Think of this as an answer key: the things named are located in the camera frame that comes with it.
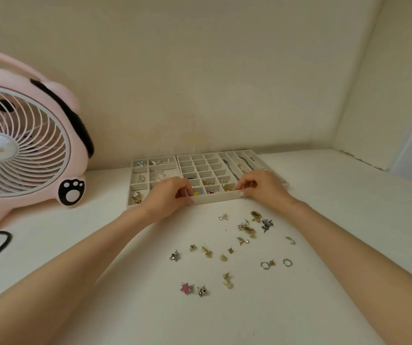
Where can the person's left forearm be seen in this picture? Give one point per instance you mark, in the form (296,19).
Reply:
(66,276)

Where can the pink animal-shaped desk fan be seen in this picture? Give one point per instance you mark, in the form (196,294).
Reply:
(26,147)

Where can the grey necklace tray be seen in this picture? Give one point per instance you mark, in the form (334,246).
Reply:
(259,161)

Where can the grey bracelet tray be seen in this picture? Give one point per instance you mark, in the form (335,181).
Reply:
(139,188)

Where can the white table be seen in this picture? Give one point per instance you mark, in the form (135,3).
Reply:
(353,219)

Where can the rhinestone bow brooch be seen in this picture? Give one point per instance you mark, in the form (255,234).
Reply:
(168,161)

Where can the pile of mixed jewelry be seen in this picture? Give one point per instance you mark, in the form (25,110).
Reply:
(249,229)

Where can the gold oval hoop earring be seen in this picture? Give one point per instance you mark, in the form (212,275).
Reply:
(227,187)

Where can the person's left hand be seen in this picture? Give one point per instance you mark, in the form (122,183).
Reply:
(166,201)

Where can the person's right hand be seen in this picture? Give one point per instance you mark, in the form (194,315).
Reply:
(267,188)

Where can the person's right forearm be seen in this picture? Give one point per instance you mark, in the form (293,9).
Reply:
(364,269)

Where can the grey earring grid tray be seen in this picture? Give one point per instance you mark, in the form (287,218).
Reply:
(206,168)

